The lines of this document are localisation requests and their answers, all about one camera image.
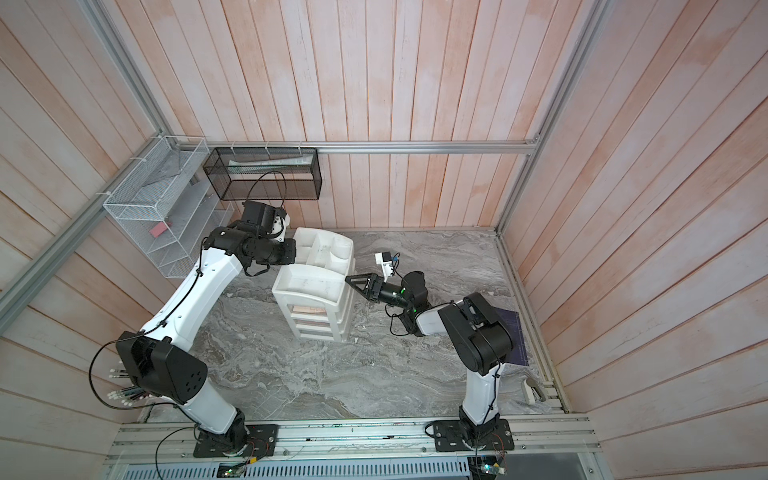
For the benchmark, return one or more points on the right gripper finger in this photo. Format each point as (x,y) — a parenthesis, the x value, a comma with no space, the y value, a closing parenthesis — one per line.
(362,290)
(359,279)

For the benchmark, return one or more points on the pink eraser block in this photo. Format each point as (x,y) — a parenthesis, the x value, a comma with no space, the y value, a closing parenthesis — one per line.
(159,228)

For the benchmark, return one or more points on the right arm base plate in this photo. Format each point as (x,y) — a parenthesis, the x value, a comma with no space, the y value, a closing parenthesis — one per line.
(463,435)

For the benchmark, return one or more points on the white plastic drawer organizer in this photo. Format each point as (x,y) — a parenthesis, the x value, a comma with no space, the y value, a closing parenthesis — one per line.
(317,279)

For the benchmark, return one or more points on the black wire mesh basket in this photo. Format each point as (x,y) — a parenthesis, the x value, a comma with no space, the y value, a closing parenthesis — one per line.
(264,173)

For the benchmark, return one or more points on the horizontal aluminium frame bar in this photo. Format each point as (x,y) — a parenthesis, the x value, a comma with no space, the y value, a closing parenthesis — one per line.
(393,147)

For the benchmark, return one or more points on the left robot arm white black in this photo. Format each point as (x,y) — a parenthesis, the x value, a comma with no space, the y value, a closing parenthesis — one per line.
(157,358)

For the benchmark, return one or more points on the white wire mesh shelf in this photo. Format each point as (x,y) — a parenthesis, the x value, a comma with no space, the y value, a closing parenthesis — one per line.
(169,186)

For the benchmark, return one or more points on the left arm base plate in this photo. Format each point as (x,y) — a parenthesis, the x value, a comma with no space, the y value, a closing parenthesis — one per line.
(242,440)

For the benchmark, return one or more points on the dark purple notebook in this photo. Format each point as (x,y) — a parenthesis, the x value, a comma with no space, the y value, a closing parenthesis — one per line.
(518,354)

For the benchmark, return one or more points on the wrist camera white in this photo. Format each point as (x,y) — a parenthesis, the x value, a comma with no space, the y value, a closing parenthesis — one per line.
(387,261)
(280,226)

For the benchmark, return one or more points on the red postcard in drawer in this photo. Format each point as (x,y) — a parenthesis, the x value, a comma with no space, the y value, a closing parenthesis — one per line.
(307,310)

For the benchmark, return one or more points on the aluminium mounting rail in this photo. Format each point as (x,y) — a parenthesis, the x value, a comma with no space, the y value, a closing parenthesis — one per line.
(364,438)

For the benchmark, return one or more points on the white stapler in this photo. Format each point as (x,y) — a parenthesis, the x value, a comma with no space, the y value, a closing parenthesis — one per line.
(533,391)

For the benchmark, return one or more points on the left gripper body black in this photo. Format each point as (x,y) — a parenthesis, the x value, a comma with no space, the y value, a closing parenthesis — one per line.
(277,253)

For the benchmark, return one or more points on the left aluminium frame bar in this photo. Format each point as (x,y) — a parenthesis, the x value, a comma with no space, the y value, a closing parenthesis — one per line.
(34,276)

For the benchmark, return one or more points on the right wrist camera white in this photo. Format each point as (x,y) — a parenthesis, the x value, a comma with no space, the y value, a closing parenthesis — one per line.
(387,261)

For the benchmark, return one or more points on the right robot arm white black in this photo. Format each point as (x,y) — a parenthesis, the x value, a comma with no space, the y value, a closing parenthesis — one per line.
(480,339)

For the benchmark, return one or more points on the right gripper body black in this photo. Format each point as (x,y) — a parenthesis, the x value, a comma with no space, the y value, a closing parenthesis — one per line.
(386,294)

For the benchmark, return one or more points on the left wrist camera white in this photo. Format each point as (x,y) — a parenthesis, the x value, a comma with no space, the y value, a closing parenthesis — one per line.
(280,226)

